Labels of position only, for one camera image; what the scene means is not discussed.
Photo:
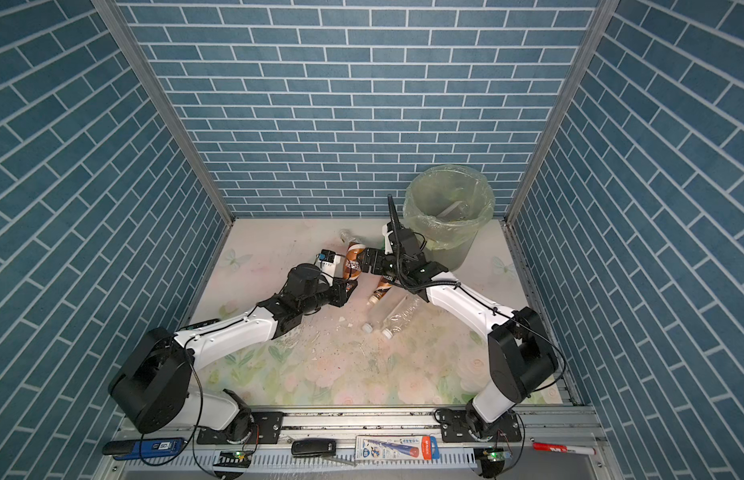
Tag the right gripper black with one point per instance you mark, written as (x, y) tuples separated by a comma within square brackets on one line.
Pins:
[(377, 268)]

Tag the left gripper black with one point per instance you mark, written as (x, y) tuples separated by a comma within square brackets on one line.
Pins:
[(341, 296)]

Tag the brown coffee bottle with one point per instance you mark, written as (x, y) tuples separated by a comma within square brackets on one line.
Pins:
[(351, 268), (383, 287)]

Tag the clear square white-label bottle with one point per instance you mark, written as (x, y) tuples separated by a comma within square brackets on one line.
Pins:
[(348, 237)]

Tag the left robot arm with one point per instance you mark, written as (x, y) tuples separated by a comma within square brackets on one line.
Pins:
[(158, 387)]

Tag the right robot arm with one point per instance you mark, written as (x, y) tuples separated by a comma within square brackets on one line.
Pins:
[(521, 355)]

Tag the grey mesh waste bin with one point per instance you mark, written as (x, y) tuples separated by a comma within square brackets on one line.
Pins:
[(454, 257)]

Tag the green plastic bin liner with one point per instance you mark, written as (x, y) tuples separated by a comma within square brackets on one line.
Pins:
[(448, 204)]

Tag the clear crushed water bottle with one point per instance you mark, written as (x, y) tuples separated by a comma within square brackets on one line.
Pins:
[(400, 317)]

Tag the packaged pen blister card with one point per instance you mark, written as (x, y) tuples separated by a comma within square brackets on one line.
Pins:
[(392, 448)]

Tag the red white marker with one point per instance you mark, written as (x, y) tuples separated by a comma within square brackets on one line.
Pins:
[(567, 449)]

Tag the blue black handheld device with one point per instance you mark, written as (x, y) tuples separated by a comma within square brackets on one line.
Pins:
[(147, 448)]

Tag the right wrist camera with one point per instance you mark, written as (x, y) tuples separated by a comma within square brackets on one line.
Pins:
[(387, 232)]

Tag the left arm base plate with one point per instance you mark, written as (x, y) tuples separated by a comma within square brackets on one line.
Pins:
[(255, 428)]

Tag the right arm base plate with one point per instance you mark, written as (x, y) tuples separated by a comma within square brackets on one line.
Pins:
[(461, 426)]

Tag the aluminium front rail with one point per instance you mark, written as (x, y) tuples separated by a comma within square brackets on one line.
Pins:
[(555, 424)]

